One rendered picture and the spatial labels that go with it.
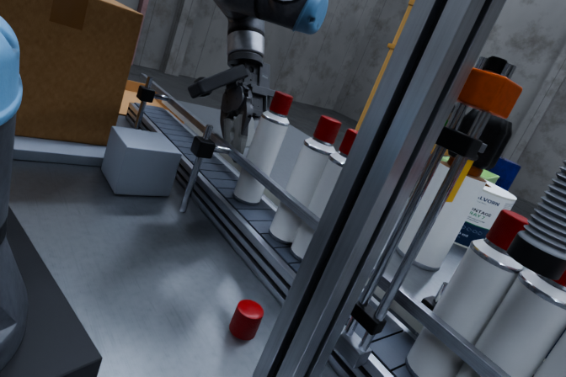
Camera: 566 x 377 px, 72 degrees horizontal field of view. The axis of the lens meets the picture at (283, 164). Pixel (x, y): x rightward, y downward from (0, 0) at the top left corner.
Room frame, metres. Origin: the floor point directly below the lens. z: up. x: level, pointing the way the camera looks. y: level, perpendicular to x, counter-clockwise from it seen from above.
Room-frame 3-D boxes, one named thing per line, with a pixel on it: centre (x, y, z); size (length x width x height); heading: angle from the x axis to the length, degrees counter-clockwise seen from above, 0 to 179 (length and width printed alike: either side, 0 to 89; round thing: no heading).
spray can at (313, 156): (0.58, -0.04, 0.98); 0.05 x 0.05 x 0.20
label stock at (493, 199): (0.98, -0.46, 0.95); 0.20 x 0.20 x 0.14
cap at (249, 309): (0.40, -0.03, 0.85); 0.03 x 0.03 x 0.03
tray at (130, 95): (1.18, 0.53, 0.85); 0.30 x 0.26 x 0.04; 43
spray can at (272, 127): (0.67, 0.04, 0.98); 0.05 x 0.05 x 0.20
